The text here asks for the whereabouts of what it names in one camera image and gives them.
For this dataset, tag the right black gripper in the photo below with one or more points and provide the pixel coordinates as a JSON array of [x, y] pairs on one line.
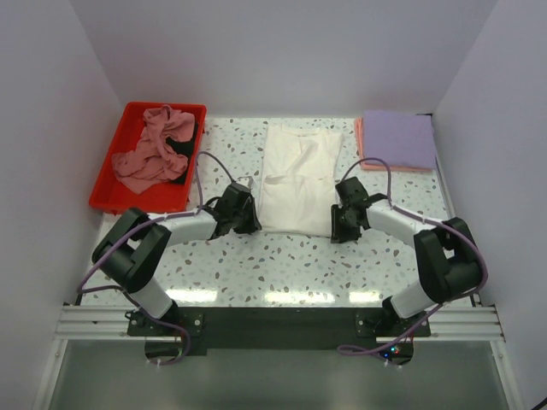
[[337, 232]]

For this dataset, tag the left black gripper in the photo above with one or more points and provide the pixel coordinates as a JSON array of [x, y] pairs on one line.
[[253, 225]]

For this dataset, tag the white t-shirt red print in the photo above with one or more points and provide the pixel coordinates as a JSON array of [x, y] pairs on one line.
[[297, 187]]

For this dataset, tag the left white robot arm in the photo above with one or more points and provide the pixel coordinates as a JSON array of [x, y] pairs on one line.
[[131, 251]]

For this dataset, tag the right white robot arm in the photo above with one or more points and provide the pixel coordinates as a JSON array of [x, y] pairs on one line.
[[448, 261]]

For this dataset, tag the folded purple t-shirt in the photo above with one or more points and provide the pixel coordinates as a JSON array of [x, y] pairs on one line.
[[400, 139]]

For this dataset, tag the black garment in bin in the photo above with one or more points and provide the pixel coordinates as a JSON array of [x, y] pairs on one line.
[[187, 150]]

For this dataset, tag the pink crumpled t-shirt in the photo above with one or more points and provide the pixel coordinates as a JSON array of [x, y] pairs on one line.
[[152, 161]]

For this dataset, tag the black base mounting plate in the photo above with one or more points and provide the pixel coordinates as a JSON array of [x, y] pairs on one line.
[[197, 330]]

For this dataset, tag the red plastic bin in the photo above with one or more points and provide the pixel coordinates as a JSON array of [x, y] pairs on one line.
[[111, 196]]

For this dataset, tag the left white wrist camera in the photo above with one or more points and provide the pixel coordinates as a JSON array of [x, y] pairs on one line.
[[246, 181]]

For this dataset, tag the aluminium extrusion rail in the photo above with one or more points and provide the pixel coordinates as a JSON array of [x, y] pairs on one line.
[[101, 315]]

